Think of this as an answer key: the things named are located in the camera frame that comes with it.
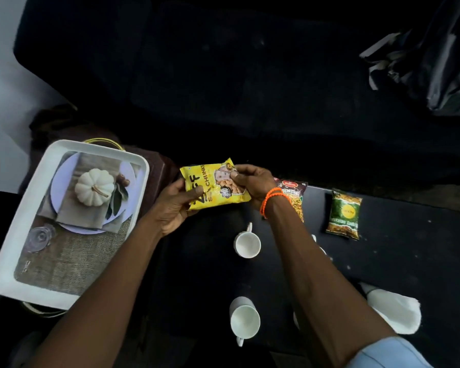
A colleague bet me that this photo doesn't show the dark red snack packet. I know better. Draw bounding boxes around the dark red snack packet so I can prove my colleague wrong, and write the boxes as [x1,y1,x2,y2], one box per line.
[274,178,308,223]

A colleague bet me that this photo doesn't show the white folded cloth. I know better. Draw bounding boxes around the white folded cloth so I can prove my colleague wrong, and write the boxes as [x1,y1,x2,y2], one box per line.
[358,281,422,336]

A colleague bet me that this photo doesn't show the person's left hand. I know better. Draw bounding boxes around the person's left hand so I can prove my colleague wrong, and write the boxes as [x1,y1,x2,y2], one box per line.
[147,179,204,238]

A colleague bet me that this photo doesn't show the yellow snack packet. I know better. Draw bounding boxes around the yellow snack packet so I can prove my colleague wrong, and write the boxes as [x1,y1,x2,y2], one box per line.
[180,158,251,210]

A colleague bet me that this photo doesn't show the person's right hand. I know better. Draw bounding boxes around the person's right hand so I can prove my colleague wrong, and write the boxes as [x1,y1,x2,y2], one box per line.
[230,165,278,210]

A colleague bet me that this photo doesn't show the person's right forearm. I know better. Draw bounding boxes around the person's right forearm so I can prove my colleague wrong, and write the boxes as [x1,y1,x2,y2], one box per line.
[261,194,398,368]

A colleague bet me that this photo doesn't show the black sofa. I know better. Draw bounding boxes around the black sofa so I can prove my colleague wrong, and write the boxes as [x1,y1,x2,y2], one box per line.
[13,0,460,190]

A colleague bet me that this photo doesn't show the white pumpkin print tray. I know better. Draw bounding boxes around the white pumpkin print tray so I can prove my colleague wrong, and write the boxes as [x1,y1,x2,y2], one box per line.
[0,138,150,318]

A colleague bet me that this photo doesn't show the light blue sleeve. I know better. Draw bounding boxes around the light blue sleeve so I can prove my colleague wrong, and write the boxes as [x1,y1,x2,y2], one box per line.
[345,337,434,368]

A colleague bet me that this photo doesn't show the green snack packet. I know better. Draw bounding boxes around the green snack packet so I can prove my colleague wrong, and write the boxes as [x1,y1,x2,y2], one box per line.
[325,189,363,240]

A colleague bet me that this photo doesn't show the person's left forearm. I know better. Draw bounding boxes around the person's left forearm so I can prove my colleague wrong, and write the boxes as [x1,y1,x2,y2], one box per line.
[29,215,165,368]

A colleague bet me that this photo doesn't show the dark grey bag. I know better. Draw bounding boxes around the dark grey bag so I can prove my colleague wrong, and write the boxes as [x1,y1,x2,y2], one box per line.
[359,0,460,116]

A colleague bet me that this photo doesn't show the orange bead bracelet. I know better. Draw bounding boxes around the orange bead bracelet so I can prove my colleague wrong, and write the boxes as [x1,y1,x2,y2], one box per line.
[259,187,292,220]

